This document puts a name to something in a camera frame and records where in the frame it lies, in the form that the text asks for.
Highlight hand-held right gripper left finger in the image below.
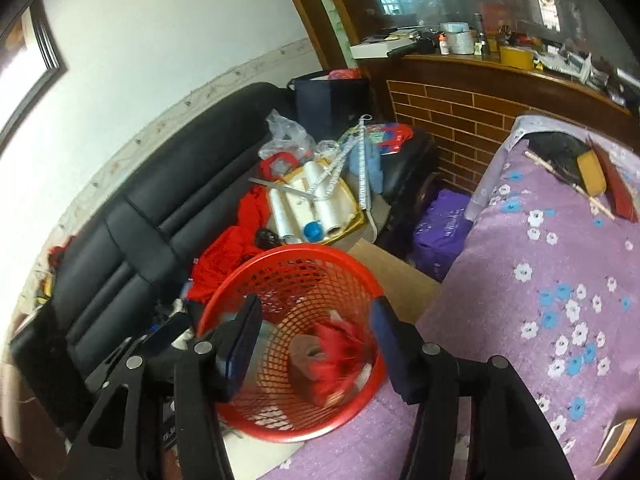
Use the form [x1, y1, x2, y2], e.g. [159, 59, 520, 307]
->
[59, 294, 264, 480]

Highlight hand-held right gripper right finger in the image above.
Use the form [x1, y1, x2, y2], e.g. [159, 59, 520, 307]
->
[370, 296, 576, 480]

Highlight red plastic mesh basket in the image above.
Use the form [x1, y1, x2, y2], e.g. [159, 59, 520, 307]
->
[196, 245, 388, 443]

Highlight crumpled red wrapper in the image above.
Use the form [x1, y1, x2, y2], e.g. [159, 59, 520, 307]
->
[312, 321, 378, 406]

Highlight brown cardboard tape core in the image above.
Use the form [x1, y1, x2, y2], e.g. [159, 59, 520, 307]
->
[290, 334, 328, 403]

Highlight red cloth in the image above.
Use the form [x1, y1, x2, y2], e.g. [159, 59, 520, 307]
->
[190, 185, 273, 306]

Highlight purple plastic bag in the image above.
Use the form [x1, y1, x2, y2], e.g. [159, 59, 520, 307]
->
[412, 189, 473, 281]

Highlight purple floral tablecloth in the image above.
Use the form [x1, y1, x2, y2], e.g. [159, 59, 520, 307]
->
[260, 115, 640, 480]

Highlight white thread roll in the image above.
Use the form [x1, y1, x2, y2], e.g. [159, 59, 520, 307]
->
[267, 187, 302, 244]
[297, 159, 332, 196]
[312, 180, 347, 237]

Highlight white rolls in yellow tray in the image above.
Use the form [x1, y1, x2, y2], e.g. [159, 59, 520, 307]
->
[260, 157, 368, 246]

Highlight metal ruler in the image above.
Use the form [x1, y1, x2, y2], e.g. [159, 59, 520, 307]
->
[249, 177, 311, 196]

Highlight black leather sofa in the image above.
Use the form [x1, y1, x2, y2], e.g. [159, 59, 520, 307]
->
[10, 82, 441, 441]

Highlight white folding ruler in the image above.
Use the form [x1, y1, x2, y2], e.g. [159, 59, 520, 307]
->
[307, 115, 375, 211]

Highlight light blue cloth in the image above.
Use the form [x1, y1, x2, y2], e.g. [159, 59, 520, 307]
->
[347, 135, 386, 194]

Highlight red framed plastic packet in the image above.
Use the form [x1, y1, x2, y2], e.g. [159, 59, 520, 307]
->
[260, 152, 298, 181]

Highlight black box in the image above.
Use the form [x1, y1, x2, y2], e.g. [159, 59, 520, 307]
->
[10, 305, 91, 426]

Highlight red and blue packet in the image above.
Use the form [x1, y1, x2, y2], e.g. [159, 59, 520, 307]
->
[367, 122, 413, 156]

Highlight clear plastic bag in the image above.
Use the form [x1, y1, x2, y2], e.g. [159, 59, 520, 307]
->
[257, 109, 317, 161]

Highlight wooden stick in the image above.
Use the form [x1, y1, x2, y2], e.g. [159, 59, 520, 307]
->
[524, 151, 616, 220]

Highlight wooden brick-pattern counter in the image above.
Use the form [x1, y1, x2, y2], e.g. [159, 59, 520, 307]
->
[272, 0, 640, 196]

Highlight dark blue paper bag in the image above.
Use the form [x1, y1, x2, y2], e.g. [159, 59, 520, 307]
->
[292, 74, 371, 136]

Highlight small brown cardboard box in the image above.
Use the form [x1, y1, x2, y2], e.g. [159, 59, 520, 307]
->
[595, 420, 638, 468]

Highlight black pouch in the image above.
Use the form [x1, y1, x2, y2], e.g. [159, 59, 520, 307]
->
[530, 131, 591, 181]

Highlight yellow block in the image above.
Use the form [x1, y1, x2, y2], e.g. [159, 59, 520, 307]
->
[576, 152, 608, 197]

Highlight red flat box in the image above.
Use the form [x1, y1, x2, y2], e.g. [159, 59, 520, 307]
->
[590, 140, 640, 223]

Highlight white flat box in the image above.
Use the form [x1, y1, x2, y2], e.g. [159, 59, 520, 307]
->
[349, 40, 418, 60]

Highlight yellow tape roll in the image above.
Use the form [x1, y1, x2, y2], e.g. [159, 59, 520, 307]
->
[500, 45, 535, 68]

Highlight dark wooden window frame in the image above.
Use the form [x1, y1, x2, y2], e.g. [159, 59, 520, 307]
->
[0, 0, 68, 148]

